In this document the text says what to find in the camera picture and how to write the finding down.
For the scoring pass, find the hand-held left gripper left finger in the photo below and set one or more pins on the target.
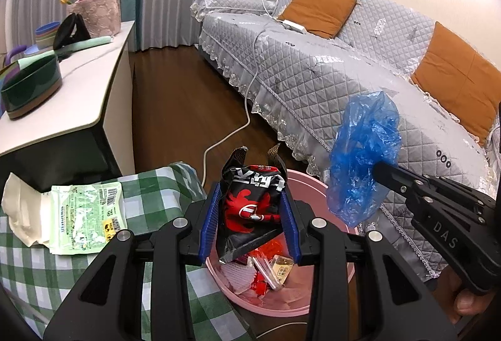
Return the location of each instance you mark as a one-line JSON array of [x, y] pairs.
[[209, 223]]

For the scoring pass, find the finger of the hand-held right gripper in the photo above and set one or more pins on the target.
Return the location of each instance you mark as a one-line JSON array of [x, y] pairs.
[[403, 180]]

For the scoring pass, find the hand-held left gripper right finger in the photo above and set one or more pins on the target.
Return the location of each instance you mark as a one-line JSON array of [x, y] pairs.
[[291, 227]]

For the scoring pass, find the black red snack bag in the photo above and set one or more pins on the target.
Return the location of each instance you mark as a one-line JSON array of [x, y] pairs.
[[250, 208]]

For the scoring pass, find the blue plastic bag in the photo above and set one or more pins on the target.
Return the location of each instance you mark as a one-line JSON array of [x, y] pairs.
[[360, 153]]

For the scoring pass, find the pink plastic basin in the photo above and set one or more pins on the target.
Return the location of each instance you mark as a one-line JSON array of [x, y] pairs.
[[297, 298]]

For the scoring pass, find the person's right hand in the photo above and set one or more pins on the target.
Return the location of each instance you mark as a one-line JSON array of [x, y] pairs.
[[469, 302]]

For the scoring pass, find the gold foil packet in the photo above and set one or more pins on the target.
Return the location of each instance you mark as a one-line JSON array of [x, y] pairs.
[[282, 268]]

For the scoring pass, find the green checkered cloth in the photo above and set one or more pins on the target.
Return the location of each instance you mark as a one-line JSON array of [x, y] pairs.
[[156, 188]]

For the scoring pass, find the wrappers in basin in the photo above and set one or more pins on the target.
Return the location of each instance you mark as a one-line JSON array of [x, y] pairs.
[[260, 286]]

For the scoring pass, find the orange cushion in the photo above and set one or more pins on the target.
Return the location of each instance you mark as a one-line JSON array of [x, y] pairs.
[[317, 10], [458, 79]]

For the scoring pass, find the green printed packet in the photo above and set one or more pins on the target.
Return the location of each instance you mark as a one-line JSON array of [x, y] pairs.
[[82, 216]]

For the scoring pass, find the grey quilted sofa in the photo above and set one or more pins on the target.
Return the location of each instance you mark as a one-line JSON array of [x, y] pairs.
[[313, 71]]

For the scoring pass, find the white coffee table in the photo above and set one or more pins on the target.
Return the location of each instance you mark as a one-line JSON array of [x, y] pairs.
[[78, 90]]

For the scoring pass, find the white power strip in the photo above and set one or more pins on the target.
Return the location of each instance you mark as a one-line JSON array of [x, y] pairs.
[[294, 25]]

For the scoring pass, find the white crumpled paper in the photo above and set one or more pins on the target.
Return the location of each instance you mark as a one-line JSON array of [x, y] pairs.
[[19, 208]]

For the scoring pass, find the mint green stick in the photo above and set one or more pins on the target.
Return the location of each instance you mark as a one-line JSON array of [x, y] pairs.
[[90, 42]]

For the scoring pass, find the dark green round bowl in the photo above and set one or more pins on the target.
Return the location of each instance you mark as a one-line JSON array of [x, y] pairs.
[[31, 90]]

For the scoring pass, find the pink lace basket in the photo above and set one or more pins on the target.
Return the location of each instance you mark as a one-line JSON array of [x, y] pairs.
[[98, 14]]

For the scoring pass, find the stack of coloured bowls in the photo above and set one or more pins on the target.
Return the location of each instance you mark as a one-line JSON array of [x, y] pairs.
[[47, 34]]

